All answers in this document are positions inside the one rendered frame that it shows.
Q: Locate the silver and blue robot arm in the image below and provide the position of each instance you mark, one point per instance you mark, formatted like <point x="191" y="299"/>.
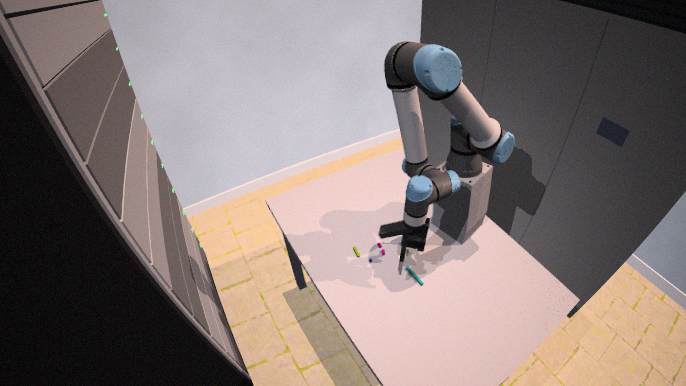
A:
<point x="437" y="69"/>

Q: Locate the turquoise rod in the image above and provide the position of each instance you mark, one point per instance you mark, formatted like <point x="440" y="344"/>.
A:
<point x="415" y="276"/>

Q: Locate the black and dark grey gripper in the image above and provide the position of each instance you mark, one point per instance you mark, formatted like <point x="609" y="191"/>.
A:
<point x="415" y="240"/>

